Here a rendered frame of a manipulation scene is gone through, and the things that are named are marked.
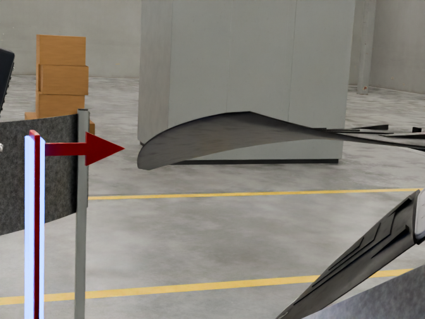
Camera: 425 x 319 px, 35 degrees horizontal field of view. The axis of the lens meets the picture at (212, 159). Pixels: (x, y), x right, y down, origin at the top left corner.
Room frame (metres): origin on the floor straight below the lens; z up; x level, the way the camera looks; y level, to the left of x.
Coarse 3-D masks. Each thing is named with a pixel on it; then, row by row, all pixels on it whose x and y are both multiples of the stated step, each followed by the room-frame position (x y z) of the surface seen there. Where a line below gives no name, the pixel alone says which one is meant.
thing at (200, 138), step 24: (192, 120) 0.44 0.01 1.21; (216, 120) 0.43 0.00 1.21; (240, 120) 0.42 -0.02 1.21; (264, 120) 0.42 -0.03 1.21; (144, 144) 0.52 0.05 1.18; (168, 144) 0.52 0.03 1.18; (192, 144) 0.53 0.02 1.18; (216, 144) 0.55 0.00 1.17; (240, 144) 0.57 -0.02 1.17; (384, 144) 0.49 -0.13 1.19; (408, 144) 0.50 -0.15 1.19; (144, 168) 0.60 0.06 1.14
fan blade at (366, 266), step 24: (384, 216) 0.76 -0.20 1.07; (408, 216) 0.68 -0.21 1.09; (360, 240) 0.74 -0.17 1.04; (384, 240) 0.69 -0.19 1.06; (408, 240) 0.65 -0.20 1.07; (336, 264) 0.75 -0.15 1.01; (360, 264) 0.68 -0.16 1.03; (384, 264) 0.65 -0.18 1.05; (312, 288) 0.75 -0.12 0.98; (336, 288) 0.68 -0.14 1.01; (312, 312) 0.67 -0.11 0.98
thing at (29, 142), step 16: (32, 144) 0.44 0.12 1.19; (32, 160) 0.44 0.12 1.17; (32, 176) 0.44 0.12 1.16; (32, 192) 0.44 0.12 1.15; (32, 208) 0.44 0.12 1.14; (32, 224) 0.44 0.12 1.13; (32, 240) 0.44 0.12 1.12; (32, 256) 0.44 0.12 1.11; (32, 272) 0.44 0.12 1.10; (32, 288) 0.44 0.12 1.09; (32, 304) 0.44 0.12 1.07
